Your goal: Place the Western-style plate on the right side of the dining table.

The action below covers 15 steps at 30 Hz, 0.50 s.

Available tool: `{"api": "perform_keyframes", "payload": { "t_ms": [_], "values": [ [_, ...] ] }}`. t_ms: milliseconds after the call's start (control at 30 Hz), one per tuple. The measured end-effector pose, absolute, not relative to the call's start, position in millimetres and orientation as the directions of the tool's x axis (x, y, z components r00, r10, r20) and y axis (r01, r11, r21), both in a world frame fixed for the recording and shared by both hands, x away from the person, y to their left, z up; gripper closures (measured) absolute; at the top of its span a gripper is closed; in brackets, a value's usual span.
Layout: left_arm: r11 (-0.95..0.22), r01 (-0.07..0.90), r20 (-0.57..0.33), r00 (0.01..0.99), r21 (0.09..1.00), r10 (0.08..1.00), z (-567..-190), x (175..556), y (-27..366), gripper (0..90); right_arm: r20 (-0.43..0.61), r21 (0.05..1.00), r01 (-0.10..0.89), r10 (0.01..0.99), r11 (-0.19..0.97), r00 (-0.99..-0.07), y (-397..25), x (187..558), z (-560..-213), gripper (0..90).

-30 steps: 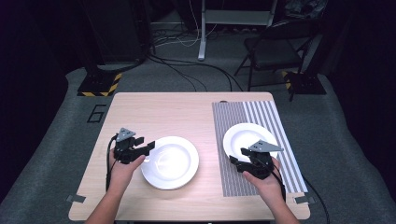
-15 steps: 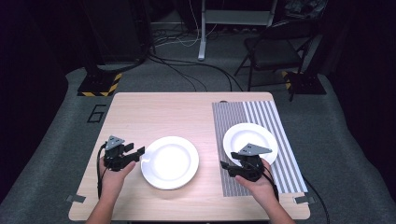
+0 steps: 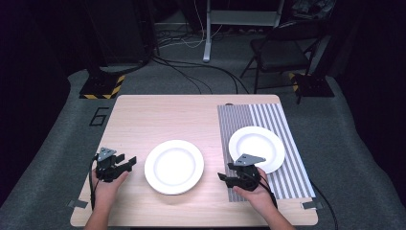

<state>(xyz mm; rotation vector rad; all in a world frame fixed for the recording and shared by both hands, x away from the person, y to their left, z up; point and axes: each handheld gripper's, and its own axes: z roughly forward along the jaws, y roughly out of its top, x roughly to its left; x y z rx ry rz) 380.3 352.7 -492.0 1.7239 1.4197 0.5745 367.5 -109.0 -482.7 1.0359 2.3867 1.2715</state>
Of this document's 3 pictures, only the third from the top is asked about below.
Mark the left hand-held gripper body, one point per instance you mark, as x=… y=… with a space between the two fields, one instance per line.
x=107 y=169

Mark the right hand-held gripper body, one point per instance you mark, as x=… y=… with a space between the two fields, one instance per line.
x=249 y=177

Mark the white ceramic plate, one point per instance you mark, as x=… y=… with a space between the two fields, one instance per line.
x=174 y=166
x=257 y=145

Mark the person's right hand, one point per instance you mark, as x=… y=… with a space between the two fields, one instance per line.
x=260 y=198

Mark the person's left hand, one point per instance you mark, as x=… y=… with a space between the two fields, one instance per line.
x=103 y=193

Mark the grey tape strip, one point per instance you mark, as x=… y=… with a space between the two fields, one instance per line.
x=312 y=204
x=77 y=203

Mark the grey white striped placemat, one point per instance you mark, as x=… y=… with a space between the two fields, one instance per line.
x=236 y=115

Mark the black stand hazard-striped base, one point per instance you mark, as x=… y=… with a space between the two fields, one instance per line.
x=102 y=86
x=314 y=86

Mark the black folding chair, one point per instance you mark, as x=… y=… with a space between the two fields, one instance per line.
x=277 y=54

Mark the black equipment cabinet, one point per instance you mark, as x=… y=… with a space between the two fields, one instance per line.
x=118 y=32

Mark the white metal stand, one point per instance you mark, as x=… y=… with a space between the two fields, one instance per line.
x=207 y=38

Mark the dark cloth bundle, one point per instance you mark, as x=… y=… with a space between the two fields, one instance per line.
x=312 y=8

